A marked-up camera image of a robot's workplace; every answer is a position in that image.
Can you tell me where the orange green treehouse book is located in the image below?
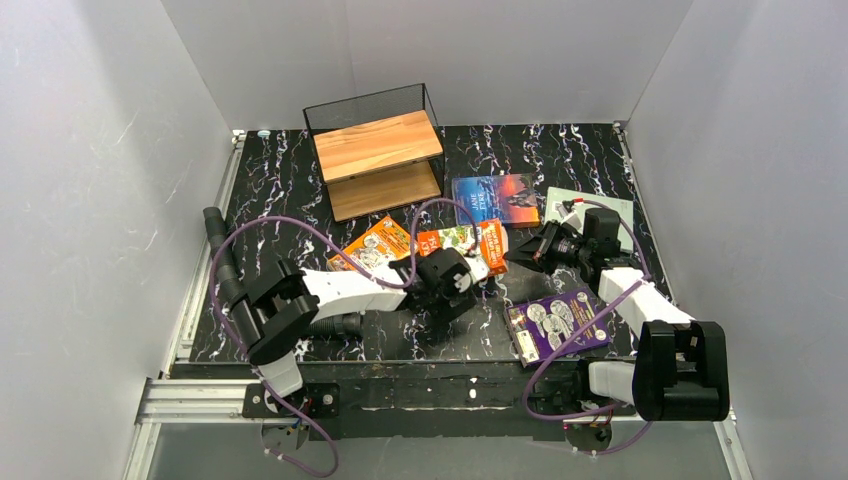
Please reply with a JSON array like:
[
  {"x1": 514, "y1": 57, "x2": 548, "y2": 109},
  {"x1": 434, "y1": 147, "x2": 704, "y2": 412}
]
[{"x1": 416, "y1": 219, "x2": 509, "y2": 282}]

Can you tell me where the orange small treehouse book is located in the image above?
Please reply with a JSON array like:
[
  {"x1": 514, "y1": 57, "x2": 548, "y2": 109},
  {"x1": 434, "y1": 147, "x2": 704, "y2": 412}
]
[{"x1": 342, "y1": 216, "x2": 411, "y2": 271}]

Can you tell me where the purple treehouse book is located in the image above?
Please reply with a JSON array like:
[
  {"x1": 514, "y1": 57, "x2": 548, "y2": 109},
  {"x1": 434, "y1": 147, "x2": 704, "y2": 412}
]
[{"x1": 504, "y1": 287, "x2": 596, "y2": 367}]

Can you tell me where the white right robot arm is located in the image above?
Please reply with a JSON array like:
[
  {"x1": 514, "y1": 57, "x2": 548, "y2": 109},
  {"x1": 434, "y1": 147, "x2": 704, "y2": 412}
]
[{"x1": 504, "y1": 201, "x2": 730, "y2": 422}]

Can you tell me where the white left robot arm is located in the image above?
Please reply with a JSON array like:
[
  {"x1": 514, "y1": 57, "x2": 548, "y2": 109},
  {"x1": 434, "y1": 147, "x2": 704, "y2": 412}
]
[{"x1": 222, "y1": 248, "x2": 490, "y2": 397}]

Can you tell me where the blue Jane Eyre book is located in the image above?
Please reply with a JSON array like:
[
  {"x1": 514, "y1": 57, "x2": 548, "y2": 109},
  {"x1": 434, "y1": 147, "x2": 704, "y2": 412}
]
[{"x1": 451, "y1": 174, "x2": 541, "y2": 228}]

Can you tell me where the pale green file folder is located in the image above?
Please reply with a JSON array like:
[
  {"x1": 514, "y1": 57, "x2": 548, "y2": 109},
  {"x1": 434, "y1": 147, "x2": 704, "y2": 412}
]
[{"x1": 540, "y1": 187, "x2": 635, "y2": 254}]

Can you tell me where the wooden two-tier shelf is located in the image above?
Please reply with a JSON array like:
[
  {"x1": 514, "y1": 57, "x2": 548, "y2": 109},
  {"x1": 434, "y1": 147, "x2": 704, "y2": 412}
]
[{"x1": 303, "y1": 83, "x2": 446, "y2": 222}]

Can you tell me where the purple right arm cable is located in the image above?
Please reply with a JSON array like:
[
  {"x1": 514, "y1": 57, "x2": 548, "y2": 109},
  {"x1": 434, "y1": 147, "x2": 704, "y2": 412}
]
[{"x1": 521, "y1": 198, "x2": 654, "y2": 458}]

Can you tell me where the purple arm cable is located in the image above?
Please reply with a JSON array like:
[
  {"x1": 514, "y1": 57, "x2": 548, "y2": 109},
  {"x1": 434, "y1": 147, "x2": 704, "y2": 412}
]
[
  {"x1": 208, "y1": 197, "x2": 480, "y2": 478},
  {"x1": 521, "y1": 198, "x2": 654, "y2": 458}
]

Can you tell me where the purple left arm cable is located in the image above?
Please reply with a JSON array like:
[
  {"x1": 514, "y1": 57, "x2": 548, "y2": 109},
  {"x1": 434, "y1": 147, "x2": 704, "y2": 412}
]
[{"x1": 208, "y1": 197, "x2": 480, "y2": 478}]

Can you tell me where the black corrugated hose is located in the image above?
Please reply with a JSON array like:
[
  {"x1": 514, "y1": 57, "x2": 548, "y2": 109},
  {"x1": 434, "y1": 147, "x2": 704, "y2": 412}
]
[{"x1": 201, "y1": 206, "x2": 364, "y2": 342}]

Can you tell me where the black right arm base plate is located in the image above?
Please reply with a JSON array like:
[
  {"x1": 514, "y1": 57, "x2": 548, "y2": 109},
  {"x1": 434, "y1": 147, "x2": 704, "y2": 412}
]
[{"x1": 519, "y1": 384, "x2": 635, "y2": 426}]

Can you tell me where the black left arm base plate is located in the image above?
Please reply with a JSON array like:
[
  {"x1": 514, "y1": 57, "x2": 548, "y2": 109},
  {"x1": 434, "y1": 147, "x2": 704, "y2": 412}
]
[{"x1": 241, "y1": 383, "x2": 340, "y2": 419}]

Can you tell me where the aluminium table frame rail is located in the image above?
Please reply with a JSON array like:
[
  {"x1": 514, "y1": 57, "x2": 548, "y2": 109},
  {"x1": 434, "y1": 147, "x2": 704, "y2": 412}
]
[{"x1": 122, "y1": 129, "x2": 266, "y2": 480}]

